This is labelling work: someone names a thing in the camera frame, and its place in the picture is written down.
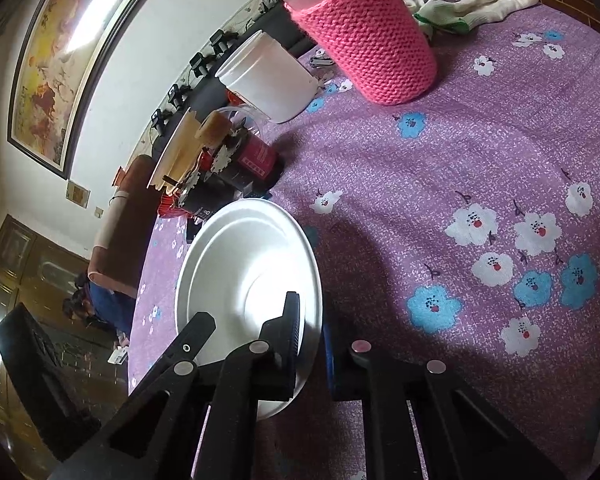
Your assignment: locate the wooden glass-panel door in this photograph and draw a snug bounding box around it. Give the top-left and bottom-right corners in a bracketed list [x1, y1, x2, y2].
[0, 215, 131, 480]

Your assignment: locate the large framed wall painting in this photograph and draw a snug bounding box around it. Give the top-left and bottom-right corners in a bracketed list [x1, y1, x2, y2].
[6, 0, 160, 180]

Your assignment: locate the black battery pack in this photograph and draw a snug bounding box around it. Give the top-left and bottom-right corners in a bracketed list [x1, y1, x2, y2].
[177, 170, 271, 222]

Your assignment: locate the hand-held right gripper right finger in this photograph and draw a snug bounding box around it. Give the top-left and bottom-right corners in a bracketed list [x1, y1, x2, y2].
[322, 322, 566, 480]

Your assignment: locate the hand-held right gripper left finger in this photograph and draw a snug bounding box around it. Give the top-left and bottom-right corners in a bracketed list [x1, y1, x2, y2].
[47, 291, 302, 480]

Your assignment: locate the dark jar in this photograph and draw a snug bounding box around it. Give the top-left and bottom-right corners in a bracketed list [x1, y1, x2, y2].
[220, 130, 284, 197]

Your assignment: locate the brown armchair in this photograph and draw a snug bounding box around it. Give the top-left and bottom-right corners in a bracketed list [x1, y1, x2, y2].
[87, 155, 163, 301]

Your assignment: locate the white bowl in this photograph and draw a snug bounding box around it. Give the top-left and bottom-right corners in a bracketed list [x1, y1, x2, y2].
[174, 198, 324, 422]

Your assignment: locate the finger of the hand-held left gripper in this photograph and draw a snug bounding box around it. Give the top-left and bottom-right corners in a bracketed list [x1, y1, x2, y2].
[129, 312, 216, 402]

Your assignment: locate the bottle with pink knit sleeve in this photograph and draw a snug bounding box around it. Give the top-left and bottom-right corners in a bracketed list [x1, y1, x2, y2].
[250, 0, 439, 107]

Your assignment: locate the red glass plate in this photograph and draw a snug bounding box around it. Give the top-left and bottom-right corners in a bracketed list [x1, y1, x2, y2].
[157, 150, 221, 219]

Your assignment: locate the small framed wall picture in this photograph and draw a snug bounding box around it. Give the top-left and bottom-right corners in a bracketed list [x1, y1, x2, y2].
[66, 180, 91, 207]

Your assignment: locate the purple floral tablecloth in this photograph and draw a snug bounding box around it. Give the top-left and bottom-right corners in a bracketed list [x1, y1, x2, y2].
[127, 0, 600, 480]

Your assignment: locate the white plastic bucket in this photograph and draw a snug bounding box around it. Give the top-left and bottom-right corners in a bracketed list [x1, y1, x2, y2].
[215, 30, 322, 125]

